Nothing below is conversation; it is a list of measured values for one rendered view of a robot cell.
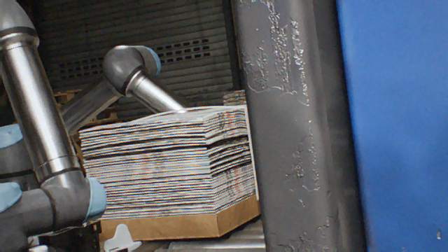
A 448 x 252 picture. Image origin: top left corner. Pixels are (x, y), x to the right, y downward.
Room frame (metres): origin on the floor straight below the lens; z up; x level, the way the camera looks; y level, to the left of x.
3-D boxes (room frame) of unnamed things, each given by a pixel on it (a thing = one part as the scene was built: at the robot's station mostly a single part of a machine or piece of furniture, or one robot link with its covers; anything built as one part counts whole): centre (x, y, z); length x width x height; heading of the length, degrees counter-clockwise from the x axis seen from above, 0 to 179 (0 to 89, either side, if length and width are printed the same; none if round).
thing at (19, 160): (2.04, 0.63, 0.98); 0.13 x 0.12 x 0.14; 161
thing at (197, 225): (1.39, 0.13, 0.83); 0.29 x 0.16 x 0.04; 63
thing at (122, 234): (1.31, 0.22, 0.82); 0.09 x 0.03 x 0.06; 127
